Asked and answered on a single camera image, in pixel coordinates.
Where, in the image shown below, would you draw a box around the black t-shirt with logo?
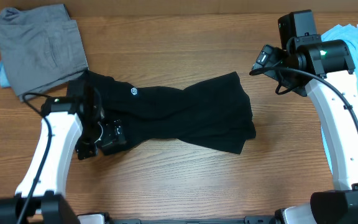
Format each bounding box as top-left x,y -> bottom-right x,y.
67,70 -> 256,155

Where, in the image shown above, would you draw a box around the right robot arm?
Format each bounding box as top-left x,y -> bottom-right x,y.
245,10 -> 358,224

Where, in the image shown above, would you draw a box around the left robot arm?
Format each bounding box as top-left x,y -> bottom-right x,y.
0,81 -> 126,224

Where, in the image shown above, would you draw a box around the folded grey trousers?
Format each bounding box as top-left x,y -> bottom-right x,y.
0,4 -> 88,97

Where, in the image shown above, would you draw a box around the blue cloth under trousers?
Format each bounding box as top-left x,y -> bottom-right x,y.
0,62 -> 11,88

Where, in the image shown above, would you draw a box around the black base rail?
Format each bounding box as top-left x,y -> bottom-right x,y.
108,215 -> 276,224

